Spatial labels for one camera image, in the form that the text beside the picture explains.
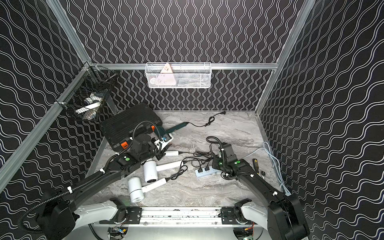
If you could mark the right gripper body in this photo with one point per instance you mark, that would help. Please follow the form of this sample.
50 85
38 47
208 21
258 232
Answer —
218 163

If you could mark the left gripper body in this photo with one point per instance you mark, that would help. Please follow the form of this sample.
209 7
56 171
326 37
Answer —
160 132

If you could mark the light blue power strip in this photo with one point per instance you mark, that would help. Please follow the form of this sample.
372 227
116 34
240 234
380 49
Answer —
203 172

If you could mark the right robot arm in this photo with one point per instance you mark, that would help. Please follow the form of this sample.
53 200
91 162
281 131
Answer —
280 215

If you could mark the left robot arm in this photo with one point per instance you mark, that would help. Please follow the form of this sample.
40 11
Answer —
55 216

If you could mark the green hair dryer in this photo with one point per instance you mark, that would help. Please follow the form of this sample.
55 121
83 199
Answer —
171 129

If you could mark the white hair dryer upper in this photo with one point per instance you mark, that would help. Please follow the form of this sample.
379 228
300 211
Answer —
171 153

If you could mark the white hair dryer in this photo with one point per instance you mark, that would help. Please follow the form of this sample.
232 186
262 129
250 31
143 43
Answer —
151 169
171 153
137 191

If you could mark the white hair dryer middle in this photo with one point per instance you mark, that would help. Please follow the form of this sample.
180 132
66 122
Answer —
151 169

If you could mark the yellow black screwdriver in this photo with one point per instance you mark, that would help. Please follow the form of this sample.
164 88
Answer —
256 166

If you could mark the black plastic tool case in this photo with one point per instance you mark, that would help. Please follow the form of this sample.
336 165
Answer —
119 129

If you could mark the white hair dryer lower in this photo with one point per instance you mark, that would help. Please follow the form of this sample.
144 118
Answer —
137 191

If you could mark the white items in basket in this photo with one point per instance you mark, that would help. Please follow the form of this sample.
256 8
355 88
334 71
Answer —
91 107

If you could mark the pink triangular card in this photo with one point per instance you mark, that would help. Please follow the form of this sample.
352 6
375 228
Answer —
166 76

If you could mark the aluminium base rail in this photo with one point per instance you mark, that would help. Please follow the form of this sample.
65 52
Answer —
156 216

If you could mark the black wire basket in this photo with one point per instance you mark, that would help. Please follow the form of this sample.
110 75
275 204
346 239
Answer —
96 80

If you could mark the clear wall basket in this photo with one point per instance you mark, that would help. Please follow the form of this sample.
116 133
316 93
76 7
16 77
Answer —
188 75

